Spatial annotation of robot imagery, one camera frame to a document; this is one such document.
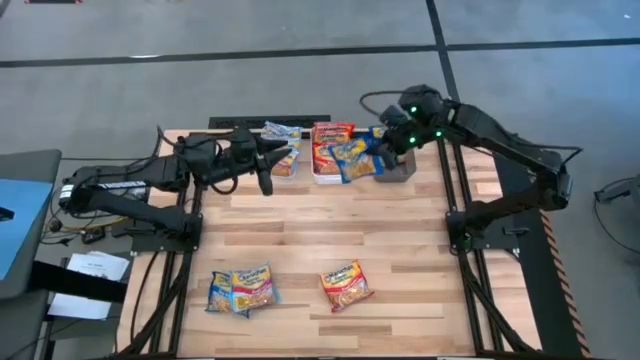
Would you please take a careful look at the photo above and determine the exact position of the smoked grey plastic bin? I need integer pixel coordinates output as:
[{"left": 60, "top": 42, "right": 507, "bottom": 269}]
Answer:
[{"left": 372, "top": 129, "right": 419, "bottom": 184}]

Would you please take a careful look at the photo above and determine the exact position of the grey desk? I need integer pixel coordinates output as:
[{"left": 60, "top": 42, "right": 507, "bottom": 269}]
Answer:
[{"left": 0, "top": 148, "right": 64, "bottom": 301}]

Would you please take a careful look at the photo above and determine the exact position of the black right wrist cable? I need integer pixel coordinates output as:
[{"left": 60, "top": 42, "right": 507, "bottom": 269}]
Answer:
[{"left": 359, "top": 89, "right": 406, "bottom": 119}]

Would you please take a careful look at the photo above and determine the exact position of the black hazard-striped floor mat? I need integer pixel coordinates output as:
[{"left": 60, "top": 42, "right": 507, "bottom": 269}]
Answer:
[{"left": 492, "top": 144, "right": 592, "bottom": 360}]

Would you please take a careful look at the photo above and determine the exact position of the white plastic bin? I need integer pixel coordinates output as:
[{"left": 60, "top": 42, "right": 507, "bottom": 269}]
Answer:
[{"left": 309, "top": 124, "right": 359, "bottom": 185}]

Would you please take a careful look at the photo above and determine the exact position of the blue desk pad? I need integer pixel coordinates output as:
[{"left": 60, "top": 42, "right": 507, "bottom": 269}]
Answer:
[{"left": 0, "top": 178, "right": 54, "bottom": 281}]

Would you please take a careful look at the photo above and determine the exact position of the black flat bar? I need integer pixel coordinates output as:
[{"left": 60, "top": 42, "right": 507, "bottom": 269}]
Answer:
[{"left": 29, "top": 259, "right": 129, "bottom": 304}]

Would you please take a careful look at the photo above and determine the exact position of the black foot pedal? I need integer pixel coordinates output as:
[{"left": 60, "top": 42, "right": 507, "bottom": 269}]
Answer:
[{"left": 81, "top": 226, "right": 107, "bottom": 246}]

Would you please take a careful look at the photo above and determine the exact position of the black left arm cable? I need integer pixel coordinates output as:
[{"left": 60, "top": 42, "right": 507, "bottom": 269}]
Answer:
[{"left": 209, "top": 172, "right": 240, "bottom": 196}]

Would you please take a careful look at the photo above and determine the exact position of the black aluminium rig frame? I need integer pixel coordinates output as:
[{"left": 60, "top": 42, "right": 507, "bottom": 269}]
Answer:
[{"left": 114, "top": 115, "right": 544, "bottom": 360}]

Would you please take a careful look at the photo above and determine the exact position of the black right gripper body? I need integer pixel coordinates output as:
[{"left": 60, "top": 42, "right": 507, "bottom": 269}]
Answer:
[{"left": 378, "top": 104, "right": 419, "bottom": 161}]

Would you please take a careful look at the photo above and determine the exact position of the white paper sheet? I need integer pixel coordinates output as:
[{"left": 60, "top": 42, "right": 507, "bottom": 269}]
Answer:
[
  {"left": 66, "top": 251, "right": 131, "bottom": 282},
  {"left": 47, "top": 292, "right": 114, "bottom": 321}
]

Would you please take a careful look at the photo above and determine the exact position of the clear plastic bin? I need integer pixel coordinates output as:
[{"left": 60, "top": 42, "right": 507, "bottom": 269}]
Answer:
[{"left": 256, "top": 124, "right": 303, "bottom": 182}]

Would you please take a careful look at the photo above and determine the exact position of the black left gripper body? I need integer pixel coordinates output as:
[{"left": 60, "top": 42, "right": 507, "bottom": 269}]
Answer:
[{"left": 212, "top": 127, "right": 274, "bottom": 184}]

